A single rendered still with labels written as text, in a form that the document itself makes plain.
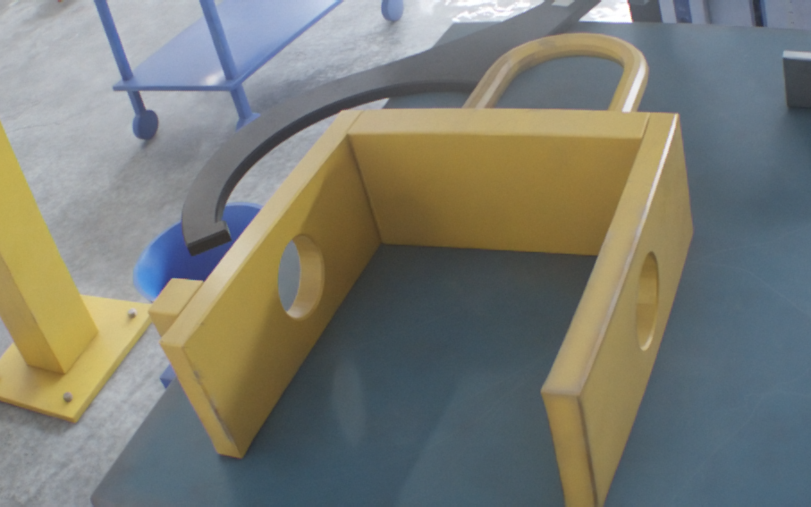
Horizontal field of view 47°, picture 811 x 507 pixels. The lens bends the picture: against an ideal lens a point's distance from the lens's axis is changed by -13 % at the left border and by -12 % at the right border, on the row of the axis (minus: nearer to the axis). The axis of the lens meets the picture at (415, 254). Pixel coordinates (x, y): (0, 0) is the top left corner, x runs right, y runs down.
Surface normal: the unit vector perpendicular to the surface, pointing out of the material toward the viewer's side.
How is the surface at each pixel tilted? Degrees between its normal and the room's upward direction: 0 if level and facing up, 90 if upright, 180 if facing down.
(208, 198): 0
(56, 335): 90
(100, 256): 0
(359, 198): 90
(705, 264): 0
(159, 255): 62
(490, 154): 90
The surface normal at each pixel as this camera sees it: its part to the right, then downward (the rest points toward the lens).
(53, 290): 0.89, 0.06
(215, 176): -0.24, -0.79
